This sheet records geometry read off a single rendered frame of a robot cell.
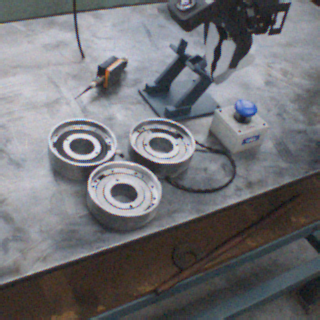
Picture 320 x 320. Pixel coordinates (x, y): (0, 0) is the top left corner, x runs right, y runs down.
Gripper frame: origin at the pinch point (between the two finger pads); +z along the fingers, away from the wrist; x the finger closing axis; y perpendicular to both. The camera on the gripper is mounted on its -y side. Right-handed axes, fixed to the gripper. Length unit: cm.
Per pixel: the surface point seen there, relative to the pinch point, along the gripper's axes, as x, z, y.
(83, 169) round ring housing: 0.4, 12.9, -19.4
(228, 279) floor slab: 10, 96, 44
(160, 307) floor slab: 11, 96, 18
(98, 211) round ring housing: -7.3, 13.2, -20.7
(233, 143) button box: -2.0, 13.9, 7.1
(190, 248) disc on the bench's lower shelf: -3.5, 40.4, 4.5
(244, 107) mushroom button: 0.6, 8.7, 9.7
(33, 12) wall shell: 162, 82, 34
